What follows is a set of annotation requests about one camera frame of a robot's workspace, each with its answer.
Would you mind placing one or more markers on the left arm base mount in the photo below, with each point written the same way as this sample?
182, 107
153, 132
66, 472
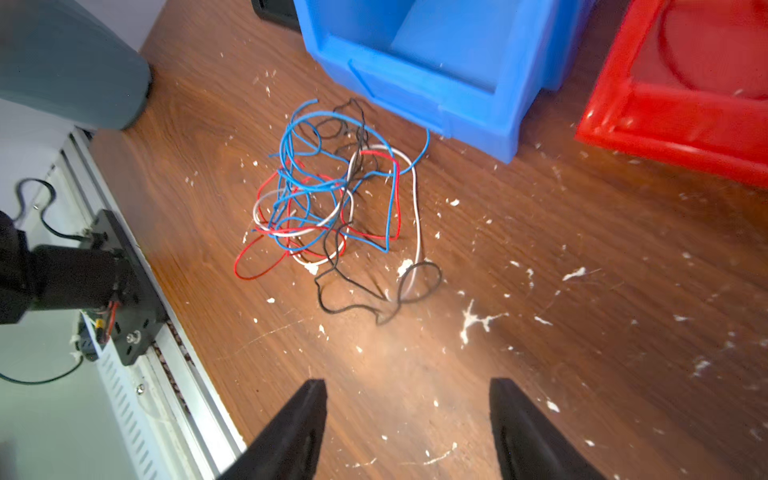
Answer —
134, 313

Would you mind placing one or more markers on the small green potted plant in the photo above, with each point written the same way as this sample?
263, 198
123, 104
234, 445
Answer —
58, 58

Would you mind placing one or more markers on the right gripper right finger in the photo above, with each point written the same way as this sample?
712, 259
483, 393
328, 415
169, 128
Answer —
527, 444

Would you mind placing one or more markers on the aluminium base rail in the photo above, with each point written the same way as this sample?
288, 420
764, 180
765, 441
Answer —
171, 418

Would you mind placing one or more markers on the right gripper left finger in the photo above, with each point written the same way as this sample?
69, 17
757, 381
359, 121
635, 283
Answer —
289, 446

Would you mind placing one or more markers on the blue plastic bin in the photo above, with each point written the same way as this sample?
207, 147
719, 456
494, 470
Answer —
467, 70

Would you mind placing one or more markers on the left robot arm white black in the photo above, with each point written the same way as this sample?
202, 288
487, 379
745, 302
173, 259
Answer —
51, 277

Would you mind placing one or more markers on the black plastic bin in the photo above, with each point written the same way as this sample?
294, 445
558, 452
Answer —
279, 12

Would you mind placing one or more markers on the red plastic bin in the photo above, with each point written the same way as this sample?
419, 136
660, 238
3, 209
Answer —
685, 83

